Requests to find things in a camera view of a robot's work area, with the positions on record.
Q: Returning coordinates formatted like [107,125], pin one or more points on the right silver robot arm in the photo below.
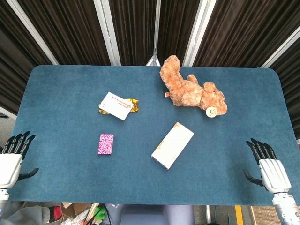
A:
[286,206]

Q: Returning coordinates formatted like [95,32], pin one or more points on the pink patterned small box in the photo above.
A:
[106,144]

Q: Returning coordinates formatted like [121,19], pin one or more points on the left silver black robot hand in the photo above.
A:
[9,168]

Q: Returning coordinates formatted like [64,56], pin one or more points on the red object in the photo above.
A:
[57,212]

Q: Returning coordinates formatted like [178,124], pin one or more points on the grey cloth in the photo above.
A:
[25,215]

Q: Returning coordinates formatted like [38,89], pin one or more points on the blue felt table mat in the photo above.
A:
[70,178]

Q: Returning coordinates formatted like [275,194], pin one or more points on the white printed card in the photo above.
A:
[116,105]

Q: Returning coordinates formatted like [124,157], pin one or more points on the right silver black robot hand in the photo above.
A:
[274,173]

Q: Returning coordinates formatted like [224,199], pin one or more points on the golden snack packet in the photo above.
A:
[134,104]

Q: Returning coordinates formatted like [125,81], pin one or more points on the dark brown curtain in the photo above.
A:
[70,30]

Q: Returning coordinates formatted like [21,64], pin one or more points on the brown cardboard box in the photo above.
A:
[75,213]

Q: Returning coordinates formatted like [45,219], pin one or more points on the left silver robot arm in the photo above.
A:
[3,194]

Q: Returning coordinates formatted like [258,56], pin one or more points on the thin white frame post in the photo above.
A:
[156,28]

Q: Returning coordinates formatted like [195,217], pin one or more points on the brown plush teddy bear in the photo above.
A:
[185,89]

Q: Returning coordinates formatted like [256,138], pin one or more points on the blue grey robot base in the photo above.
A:
[145,214]

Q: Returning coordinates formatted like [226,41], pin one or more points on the round white hang tag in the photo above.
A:
[211,112]

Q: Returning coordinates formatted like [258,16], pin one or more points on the yellow blue cookie box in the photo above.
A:
[172,145]

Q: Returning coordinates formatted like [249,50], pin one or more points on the green plastic object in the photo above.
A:
[100,213]

